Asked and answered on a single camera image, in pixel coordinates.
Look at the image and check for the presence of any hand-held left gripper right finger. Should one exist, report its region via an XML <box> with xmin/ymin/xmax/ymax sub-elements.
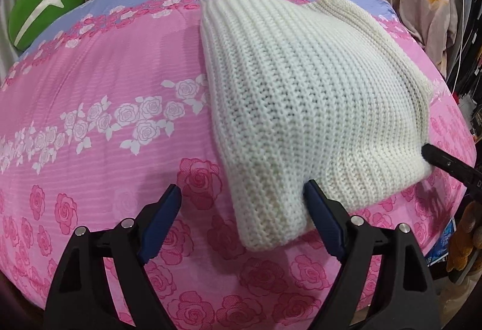
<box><xmin>303</xmin><ymin>179</ymin><xmax>442</xmax><ymax>330</ymax></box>

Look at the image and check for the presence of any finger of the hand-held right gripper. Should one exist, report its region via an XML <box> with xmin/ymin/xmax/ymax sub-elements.
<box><xmin>421</xmin><ymin>143</ymin><xmax>482</xmax><ymax>198</ymax></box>

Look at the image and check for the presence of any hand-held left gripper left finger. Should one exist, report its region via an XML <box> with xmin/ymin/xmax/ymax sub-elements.
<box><xmin>44</xmin><ymin>184</ymin><xmax>183</xmax><ymax>330</ymax></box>

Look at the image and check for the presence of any white red black knit sweater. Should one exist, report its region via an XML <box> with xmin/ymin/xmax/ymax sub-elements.
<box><xmin>199</xmin><ymin>0</ymin><xmax>434</xmax><ymax>252</ymax></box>

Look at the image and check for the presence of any brown plush toy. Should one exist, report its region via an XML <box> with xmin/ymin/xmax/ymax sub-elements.
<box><xmin>447</xmin><ymin>202</ymin><xmax>482</xmax><ymax>275</ymax></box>

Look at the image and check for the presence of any blue printed box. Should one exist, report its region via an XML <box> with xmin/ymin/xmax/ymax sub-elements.
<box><xmin>427</xmin><ymin>220</ymin><xmax>459</xmax><ymax>267</ymax></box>

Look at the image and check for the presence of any pink floral bed sheet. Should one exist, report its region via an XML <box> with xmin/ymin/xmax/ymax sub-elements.
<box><xmin>0</xmin><ymin>0</ymin><xmax>478</xmax><ymax>330</ymax></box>

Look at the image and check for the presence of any green cushion with white mark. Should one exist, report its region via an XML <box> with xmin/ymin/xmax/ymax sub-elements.
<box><xmin>8</xmin><ymin>0</ymin><xmax>86</xmax><ymax>51</ymax></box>

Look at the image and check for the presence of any white cable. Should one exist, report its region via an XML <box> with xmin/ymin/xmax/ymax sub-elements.
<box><xmin>453</xmin><ymin>0</ymin><xmax>468</xmax><ymax>91</ymax></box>

